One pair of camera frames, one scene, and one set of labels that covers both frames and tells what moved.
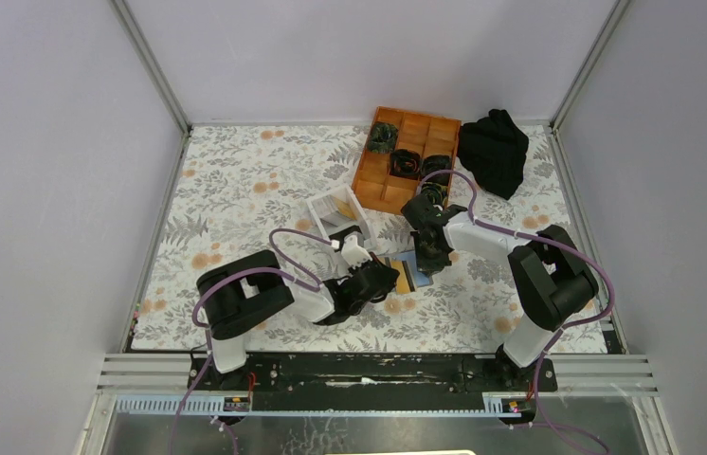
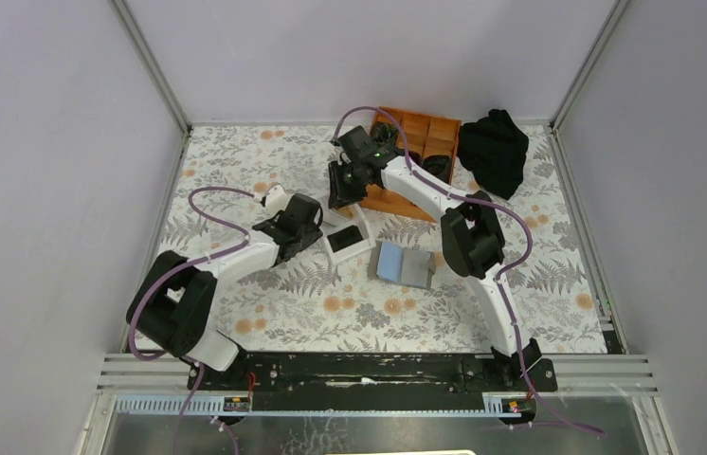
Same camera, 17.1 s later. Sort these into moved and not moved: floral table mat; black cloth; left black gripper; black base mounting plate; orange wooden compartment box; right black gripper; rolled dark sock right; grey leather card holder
Moved: left black gripper; right black gripper; grey leather card holder
Not moved: floral table mat; black base mounting plate; black cloth; rolled dark sock right; orange wooden compartment box
